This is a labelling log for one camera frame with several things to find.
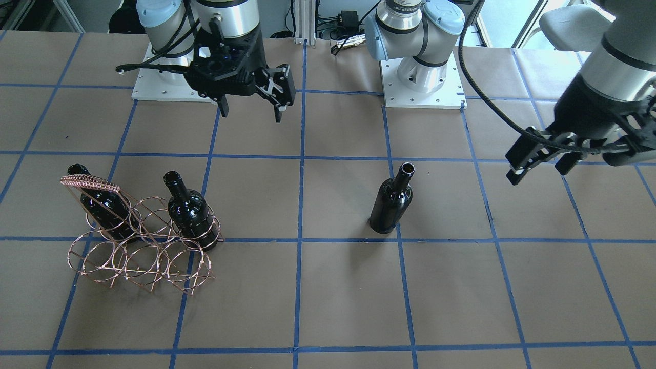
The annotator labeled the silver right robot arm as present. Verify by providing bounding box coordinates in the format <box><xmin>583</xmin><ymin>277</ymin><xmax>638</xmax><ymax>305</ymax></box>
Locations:
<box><xmin>116</xmin><ymin>1</ymin><xmax>296</xmax><ymax>123</ymax></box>

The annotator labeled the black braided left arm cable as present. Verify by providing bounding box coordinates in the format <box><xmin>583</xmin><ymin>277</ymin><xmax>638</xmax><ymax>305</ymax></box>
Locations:
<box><xmin>458</xmin><ymin>0</ymin><xmax>623</xmax><ymax>154</ymax></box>

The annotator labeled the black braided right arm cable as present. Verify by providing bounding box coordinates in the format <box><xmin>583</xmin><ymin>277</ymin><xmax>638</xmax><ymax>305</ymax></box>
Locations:
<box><xmin>115</xmin><ymin>51</ymin><xmax>198</xmax><ymax>75</ymax></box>

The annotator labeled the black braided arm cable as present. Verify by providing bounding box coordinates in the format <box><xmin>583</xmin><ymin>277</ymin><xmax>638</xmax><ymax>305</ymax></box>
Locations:
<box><xmin>115</xmin><ymin>51</ymin><xmax>198</xmax><ymax>75</ymax></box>
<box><xmin>458</xmin><ymin>0</ymin><xmax>623</xmax><ymax>154</ymax></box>

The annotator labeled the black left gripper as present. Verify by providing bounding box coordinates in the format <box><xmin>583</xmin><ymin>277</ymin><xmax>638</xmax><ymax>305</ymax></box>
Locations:
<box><xmin>506</xmin><ymin>77</ymin><xmax>654</xmax><ymax>186</ymax></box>

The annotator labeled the dark wine bottle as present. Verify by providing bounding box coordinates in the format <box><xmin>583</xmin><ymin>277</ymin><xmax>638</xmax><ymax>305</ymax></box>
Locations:
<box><xmin>80</xmin><ymin>188</ymin><xmax>137</xmax><ymax>244</ymax></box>
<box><xmin>368</xmin><ymin>162</ymin><xmax>415</xmax><ymax>234</ymax></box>

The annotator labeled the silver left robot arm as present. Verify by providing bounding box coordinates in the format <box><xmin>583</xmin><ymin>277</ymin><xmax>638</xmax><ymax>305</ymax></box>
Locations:
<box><xmin>363</xmin><ymin>1</ymin><xmax>655</xmax><ymax>185</ymax></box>

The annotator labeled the grey office chair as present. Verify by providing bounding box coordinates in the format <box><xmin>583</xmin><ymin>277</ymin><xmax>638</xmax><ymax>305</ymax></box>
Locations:
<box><xmin>539</xmin><ymin>4</ymin><xmax>613</xmax><ymax>52</ymax></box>

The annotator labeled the copper wire wine basket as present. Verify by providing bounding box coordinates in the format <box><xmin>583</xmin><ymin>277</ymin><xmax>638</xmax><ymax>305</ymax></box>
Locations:
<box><xmin>60</xmin><ymin>174</ymin><xmax>223</xmax><ymax>295</ymax></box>

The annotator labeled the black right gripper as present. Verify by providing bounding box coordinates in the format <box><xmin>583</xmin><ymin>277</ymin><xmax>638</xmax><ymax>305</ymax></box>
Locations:
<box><xmin>183</xmin><ymin>28</ymin><xmax>296</xmax><ymax>124</ymax></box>

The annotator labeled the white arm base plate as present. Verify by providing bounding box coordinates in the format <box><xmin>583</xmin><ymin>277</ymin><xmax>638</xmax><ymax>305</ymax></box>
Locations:
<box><xmin>380</xmin><ymin>53</ymin><xmax>468</xmax><ymax>110</ymax></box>
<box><xmin>132</xmin><ymin>69</ymin><xmax>214</xmax><ymax>104</ymax></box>

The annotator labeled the black power brick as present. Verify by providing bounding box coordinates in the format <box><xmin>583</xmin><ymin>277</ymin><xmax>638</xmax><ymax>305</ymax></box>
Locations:
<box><xmin>337</xmin><ymin>10</ymin><xmax>359</xmax><ymax>33</ymax></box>

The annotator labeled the aluminium frame post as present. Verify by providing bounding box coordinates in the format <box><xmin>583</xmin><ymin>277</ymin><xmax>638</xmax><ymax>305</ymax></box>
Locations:
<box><xmin>292</xmin><ymin>0</ymin><xmax>318</xmax><ymax>48</ymax></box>

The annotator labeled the dark wine bottle in basket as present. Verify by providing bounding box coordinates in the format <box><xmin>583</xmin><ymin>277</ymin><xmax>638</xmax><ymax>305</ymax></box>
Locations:
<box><xmin>80</xmin><ymin>188</ymin><xmax>137</xmax><ymax>244</ymax></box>

